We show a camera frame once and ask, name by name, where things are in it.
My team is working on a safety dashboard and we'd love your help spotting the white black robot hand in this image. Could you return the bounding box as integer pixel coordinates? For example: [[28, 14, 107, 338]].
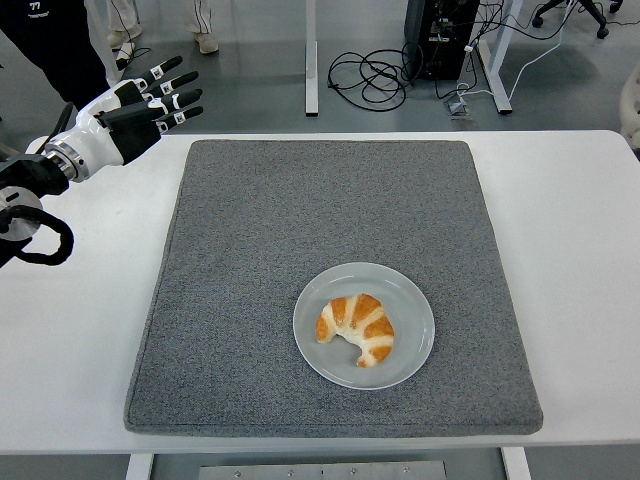
[[44, 54, 205, 181]]

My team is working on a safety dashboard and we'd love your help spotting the metal floor socket box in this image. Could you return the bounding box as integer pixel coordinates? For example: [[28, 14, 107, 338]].
[[443, 97, 474, 121]]

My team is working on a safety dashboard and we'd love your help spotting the grey metal plate with screws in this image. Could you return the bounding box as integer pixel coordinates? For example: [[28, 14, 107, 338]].
[[198, 459, 449, 480]]

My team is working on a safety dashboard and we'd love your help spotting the white desk leg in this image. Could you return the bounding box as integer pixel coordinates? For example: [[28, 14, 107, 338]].
[[477, 0, 516, 116], [303, 0, 320, 119], [84, 0, 126, 91]]

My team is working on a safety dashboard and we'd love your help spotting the pale grey round plate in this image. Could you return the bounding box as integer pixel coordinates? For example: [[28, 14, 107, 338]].
[[292, 262, 436, 391]]

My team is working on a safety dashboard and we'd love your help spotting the person in black clothing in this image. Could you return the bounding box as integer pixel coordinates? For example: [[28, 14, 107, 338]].
[[0, 0, 109, 109]]

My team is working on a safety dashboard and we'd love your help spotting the person in light trousers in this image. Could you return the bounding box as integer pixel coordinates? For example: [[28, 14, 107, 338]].
[[106, 0, 220, 55]]

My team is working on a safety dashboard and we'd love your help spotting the coiled black floor cable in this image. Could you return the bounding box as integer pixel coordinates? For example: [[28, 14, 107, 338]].
[[328, 42, 419, 111]]

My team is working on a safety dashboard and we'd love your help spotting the black computer tower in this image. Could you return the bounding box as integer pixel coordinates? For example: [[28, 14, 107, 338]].
[[402, 0, 481, 82]]

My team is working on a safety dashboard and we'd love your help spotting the golden croissant bread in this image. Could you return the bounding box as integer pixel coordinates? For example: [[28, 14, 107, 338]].
[[314, 293, 396, 370]]

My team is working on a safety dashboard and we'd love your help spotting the black office chair base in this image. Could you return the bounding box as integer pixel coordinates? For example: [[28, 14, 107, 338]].
[[531, 0, 626, 40]]

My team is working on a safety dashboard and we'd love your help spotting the white table leg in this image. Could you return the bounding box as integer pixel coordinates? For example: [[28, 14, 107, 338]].
[[124, 453, 155, 480], [501, 447, 532, 480]]

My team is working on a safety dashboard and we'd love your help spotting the white cable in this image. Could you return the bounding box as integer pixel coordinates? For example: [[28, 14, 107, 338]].
[[455, 0, 574, 99]]

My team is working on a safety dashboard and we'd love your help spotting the grey fabric mat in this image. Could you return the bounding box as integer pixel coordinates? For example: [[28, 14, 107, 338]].
[[122, 139, 545, 439]]

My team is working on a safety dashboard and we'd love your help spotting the white curved frame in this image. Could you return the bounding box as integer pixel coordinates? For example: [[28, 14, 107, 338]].
[[619, 64, 640, 149]]

